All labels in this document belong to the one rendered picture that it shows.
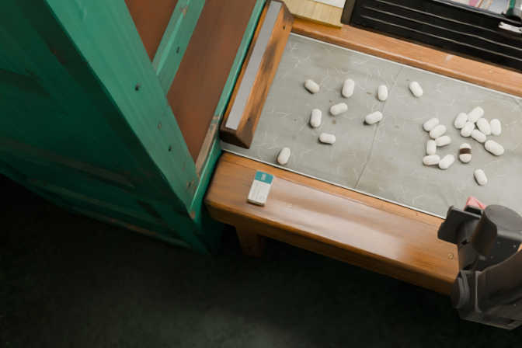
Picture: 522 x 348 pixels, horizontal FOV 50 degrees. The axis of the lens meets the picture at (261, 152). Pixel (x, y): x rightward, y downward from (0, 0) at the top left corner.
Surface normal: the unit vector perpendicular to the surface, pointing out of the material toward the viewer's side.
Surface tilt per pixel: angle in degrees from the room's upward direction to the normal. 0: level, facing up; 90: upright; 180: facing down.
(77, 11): 90
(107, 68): 90
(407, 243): 0
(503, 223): 40
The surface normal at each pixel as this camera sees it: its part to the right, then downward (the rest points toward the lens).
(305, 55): -0.01, -0.30
